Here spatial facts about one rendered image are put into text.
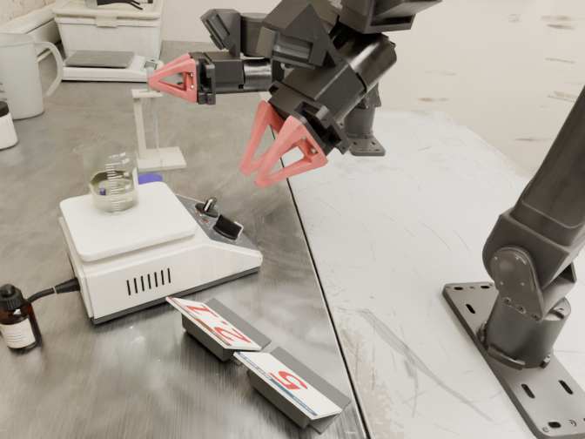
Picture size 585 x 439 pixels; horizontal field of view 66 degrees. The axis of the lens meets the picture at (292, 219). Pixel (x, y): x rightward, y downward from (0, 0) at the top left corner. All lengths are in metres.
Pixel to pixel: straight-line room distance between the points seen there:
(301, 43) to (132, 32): 1.14
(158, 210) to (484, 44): 1.89
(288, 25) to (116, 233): 0.26
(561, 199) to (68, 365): 0.46
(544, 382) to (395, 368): 0.14
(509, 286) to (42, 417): 0.42
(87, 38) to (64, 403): 1.27
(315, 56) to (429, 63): 1.69
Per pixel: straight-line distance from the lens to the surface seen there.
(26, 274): 0.61
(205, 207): 0.57
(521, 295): 0.45
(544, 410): 0.49
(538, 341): 0.49
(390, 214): 0.71
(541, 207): 0.43
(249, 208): 0.69
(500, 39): 2.27
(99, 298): 0.49
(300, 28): 0.44
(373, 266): 0.59
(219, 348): 0.45
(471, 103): 2.29
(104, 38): 1.57
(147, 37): 1.55
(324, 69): 0.48
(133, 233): 0.48
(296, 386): 0.41
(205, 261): 0.51
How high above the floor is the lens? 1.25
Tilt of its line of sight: 32 degrees down
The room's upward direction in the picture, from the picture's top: 5 degrees clockwise
